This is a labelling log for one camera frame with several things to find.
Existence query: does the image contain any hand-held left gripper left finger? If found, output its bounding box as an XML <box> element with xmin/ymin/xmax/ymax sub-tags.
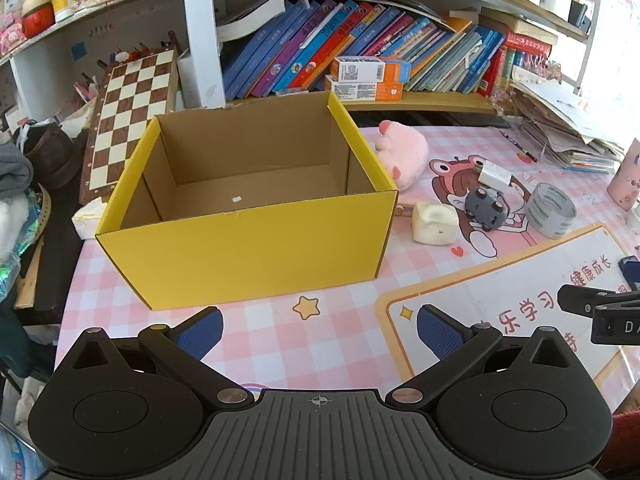
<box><xmin>65</xmin><ymin>306</ymin><xmax>256</xmax><ymax>411</ymax></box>

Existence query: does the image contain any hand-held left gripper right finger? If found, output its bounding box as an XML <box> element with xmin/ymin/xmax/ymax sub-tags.
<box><xmin>384</xmin><ymin>304</ymin><xmax>578</xmax><ymax>408</ymax></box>

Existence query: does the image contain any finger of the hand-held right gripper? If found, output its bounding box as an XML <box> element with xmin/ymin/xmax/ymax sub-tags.
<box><xmin>557</xmin><ymin>284</ymin><xmax>640</xmax><ymax>317</ymax></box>
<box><xmin>619</xmin><ymin>256</ymin><xmax>640</xmax><ymax>291</ymax></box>

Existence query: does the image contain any grey tape roll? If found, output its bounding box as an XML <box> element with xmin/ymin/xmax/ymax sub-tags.
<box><xmin>525</xmin><ymin>182</ymin><xmax>577</xmax><ymax>239</ymax></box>

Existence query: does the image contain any yellow cardboard box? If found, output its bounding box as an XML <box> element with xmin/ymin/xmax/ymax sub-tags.
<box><xmin>95</xmin><ymin>91</ymin><xmax>399</xmax><ymax>311</ymax></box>

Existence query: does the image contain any cream squishy cube toy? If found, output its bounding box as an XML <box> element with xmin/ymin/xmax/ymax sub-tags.
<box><xmin>411</xmin><ymin>202</ymin><xmax>458</xmax><ymax>246</ymax></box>

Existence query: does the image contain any white charger adapter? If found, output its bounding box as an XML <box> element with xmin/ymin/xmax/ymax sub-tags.
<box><xmin>478</xmin><ymin>160</ymin><xmax>513</xmax><ymax>188</ymax></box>

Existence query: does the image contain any pink plush toy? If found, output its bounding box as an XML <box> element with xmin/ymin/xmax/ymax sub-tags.
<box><xmin>374</xmin><ymin>120</ymin><xmax>430</xmax><ymax>192</ymax></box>

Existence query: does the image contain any pink cylindrical container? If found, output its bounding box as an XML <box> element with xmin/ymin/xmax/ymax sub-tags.
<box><xmin>607</xmin><ymin>137</ymin><xmax>640</xmax><ymax>208</ymax></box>

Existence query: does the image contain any pink printed desk mat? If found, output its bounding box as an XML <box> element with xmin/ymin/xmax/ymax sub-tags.
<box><xmin>55</xmin><ymin>125</ymin><xmax>640</xmax><ymax>411</ymax></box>

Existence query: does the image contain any dark red cloth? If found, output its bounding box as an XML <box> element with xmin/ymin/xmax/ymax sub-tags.
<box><xmin>607</xmin><ymin>412</ymin><xmax>640</xmax><ymax>480</ymax></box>

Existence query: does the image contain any white crumpled paper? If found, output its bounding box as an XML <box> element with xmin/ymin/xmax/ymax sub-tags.
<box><xmin>72</xmin><ymin>199</ymin><xmax>108</xmax><ymax>238</ymax></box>

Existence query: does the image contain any black pen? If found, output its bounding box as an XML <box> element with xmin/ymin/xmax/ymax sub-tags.
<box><xmin>500</xmin><ymin>131</ymin><xmax>538</xmax><ymax>163</ymax></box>

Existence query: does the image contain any pile of papers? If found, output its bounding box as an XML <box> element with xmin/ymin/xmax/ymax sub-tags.
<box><xmin>500</xmin><ymin>67</ymin><xmax>626</xmax><ymax>175</ymax></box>

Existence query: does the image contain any shiny teal bag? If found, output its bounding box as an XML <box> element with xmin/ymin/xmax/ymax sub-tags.
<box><xmin>0</xmin><ymin>200</ymin><xmax>46</xmax><ymax>306</ymax></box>

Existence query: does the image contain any plastic water bottle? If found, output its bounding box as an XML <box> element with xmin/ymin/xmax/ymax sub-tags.
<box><xmin>0</xmin><ymin>425</ymin><xmax>46</xmax><ymax>480</ymax></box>

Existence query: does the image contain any brown and white chessboard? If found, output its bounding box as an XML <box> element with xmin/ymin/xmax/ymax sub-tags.
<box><xmin>79</xmin><ymin>49</ymin><xmax>179</xmax><ymax>206</ymax></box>

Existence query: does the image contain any dark brown bag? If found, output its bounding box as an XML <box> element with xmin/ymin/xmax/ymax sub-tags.
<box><xmin>15</xmin><ymin>120</ymin><xmax>87</xmax><ymax>190</ymax></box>

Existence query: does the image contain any grey cloth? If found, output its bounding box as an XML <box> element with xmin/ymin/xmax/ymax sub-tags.
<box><xmin>0</xmin><ymin>142</ymin><xmax>33</xmax><ymax>196</ymax></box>

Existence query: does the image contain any orange and white carton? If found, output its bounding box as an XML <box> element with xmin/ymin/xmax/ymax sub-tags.
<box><xmin>325</xmin><ymin>76</ymin><xmax>404</xmax><ymax>102</ymax></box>
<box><xmin>332</xmin><ymin>56</ymin><xmax>412</xmax><ymax>83</ymax></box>

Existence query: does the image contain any small black box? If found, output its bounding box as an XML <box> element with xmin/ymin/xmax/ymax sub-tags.
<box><xmin>567</xmin><ymin>0</ymin><xmax>591</xmax><ymax>28</ymax></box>

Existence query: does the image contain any row of colourful books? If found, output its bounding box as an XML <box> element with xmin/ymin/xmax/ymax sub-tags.
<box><xmin>220</xmin><ymin>0</ymin><xmax>553</xmax><ymax>101</ymax></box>

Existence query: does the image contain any white side shelf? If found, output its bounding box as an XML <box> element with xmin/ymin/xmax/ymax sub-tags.
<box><xmin>0</xmin><ymin>0</ymin><xmax>183</xmax><ymax>126</ymax></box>

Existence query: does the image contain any thick white-paged book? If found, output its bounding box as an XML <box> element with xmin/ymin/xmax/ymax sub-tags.
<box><xmin>217</xmin><ymin>0</ymin><xmax>287</xmax><ymax>43</ymax></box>

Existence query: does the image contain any red round toy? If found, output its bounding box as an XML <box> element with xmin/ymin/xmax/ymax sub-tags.
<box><xmin>22</xmin><ymin>0</ymin><xmax>55</xmax><ymax>38</ymax></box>

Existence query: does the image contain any alphabet wall poster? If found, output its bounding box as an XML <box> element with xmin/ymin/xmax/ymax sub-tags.
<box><xmin>582</xmin><ymin>0</ymin><xmax>640</xmax><ymax>106</ymax></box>

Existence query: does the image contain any wooden bookshelf with white frame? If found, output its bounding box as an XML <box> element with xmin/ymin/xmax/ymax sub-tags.
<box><xmin>180</xmin><ymin>0</ymin><xmax>601</xmax><ymax>116</ymax></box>

